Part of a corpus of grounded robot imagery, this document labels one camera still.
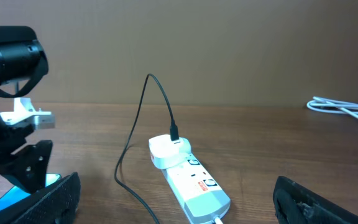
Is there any turquoise screen Galaxy smartphone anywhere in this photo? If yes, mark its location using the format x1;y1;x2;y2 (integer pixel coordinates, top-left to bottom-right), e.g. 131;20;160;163
0;174;62;211

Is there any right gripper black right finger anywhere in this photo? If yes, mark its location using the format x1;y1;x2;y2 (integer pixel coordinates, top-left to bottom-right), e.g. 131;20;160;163
273;176;358;224

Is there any white power strip cord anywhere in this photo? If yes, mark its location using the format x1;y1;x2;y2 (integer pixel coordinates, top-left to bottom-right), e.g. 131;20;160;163
213;96;358;224

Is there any white USB charger plug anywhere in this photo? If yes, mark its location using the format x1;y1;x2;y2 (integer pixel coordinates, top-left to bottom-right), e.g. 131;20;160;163
149;134;191;170

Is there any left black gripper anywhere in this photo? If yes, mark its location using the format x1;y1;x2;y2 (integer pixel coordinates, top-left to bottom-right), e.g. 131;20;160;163
0;125;53;194

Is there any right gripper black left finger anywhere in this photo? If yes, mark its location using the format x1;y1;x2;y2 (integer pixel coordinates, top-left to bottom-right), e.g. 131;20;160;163
0;172;81;224

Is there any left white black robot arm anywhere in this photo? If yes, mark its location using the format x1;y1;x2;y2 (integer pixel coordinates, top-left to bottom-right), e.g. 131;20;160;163
0;26;53;194

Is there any white two-socket power strip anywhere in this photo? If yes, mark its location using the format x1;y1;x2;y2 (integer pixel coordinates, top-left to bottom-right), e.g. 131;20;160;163
162;154;231;224

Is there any black USB charging cable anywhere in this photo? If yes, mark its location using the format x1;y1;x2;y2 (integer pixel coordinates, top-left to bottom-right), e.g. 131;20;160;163
114;73;180;224

